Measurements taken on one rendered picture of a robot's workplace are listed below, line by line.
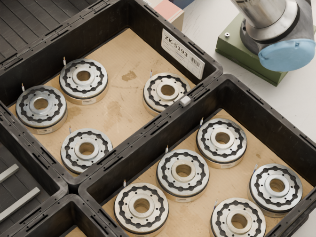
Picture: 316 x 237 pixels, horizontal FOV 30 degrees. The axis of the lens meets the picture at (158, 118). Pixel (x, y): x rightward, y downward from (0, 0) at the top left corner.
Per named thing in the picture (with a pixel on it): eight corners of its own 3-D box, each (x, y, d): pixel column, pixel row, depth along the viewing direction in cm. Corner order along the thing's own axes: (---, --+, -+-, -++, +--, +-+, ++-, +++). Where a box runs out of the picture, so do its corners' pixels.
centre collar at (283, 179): (275, 170, 116) (275, 169, 115) (294, 187, 114) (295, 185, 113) (258, 185, 114) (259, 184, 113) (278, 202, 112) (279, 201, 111)
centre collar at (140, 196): (144, 190, 112) (144, 188, 111) (160, 209, 110) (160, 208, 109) (122, 203, 110) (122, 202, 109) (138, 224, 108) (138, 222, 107)
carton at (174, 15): (106, 24, 155) (105, 3, 148) (136, 0, 160) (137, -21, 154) (152, 57, 149) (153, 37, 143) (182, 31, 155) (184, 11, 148)
